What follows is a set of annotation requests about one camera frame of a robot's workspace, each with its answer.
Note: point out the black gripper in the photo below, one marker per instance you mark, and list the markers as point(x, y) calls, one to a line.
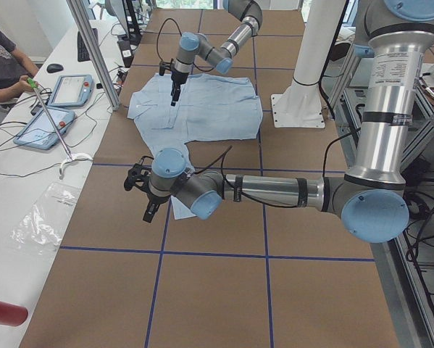
point(154, 198)
point(176, 78)

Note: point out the light blue button-up shirt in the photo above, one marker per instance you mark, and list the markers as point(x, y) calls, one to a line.
point(211, 108)

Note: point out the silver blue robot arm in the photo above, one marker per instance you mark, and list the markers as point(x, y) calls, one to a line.
point(192, 45)
point(369, 197)

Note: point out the black keyboard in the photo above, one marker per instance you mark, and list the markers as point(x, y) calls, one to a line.
point(82, 50)

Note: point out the upper blue teach pendant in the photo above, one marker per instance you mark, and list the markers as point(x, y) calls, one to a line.
point(71, 91)

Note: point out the blue teach pendant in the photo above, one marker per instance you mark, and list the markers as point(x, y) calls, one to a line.
point(39, 132)
point(71, 91)

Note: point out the clear plastic bag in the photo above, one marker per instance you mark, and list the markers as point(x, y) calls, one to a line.
point(42, 229)

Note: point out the black computer mouse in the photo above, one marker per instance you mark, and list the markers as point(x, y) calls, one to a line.
point(54, 68)

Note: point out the lower blue teach pendant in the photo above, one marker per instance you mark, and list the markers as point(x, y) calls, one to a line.
point(39, 132)

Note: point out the metal reacher grabber stick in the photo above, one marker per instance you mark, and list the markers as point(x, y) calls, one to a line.
point(71, 157)

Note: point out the seated person dark shirt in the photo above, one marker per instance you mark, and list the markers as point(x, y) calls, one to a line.
point(15, 69)

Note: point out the red cylinder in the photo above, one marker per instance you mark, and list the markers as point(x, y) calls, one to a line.
point(12, 315)

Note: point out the aluminium frame post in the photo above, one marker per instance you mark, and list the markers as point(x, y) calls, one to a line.
point(80, 17)

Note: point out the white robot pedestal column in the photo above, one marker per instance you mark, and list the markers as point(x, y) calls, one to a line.
point(300, 105)

